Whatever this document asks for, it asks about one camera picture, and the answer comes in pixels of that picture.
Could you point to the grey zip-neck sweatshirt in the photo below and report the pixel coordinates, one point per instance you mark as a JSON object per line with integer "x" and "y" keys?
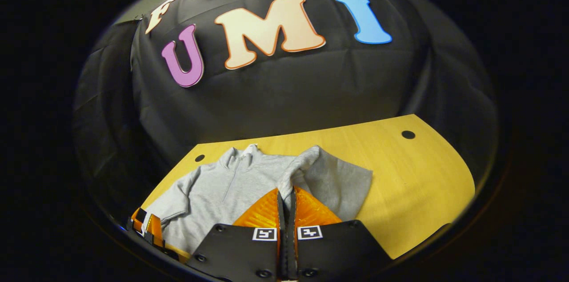
{"x": 213, "y": 193}

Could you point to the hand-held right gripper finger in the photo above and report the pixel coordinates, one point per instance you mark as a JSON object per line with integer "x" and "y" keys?
{"x": 280, "y": 215}
{"x": 290, "y": 228}

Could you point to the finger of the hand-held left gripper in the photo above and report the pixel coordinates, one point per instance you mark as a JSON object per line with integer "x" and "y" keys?
{"x": 153, "y": 226}

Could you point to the black backdrop cloth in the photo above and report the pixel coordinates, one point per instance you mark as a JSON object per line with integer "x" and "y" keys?
{"x": 289, "y": 95}

